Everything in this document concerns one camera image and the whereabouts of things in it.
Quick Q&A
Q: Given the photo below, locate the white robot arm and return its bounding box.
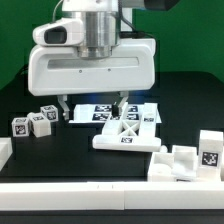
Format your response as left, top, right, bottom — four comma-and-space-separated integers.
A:
28, 0, 180, 118

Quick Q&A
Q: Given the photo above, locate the white chair back frame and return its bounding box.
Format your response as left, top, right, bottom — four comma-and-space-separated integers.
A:
92, 103, 161, 152

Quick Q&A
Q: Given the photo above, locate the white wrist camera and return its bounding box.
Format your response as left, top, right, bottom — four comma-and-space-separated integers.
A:
33, 18, 84, 46

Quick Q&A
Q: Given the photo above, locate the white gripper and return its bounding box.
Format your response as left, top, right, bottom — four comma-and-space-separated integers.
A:
28, 39, 156, 120

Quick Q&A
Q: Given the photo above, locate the white left wall block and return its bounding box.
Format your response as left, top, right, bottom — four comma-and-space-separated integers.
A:
0, 138, 13, 171

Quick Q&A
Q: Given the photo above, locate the white tag base sheet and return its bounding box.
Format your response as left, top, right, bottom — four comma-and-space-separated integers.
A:
68, 103, 163, 125

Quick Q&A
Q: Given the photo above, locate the white chair seat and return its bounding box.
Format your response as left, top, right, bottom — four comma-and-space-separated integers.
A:
147, 144, 224, 183

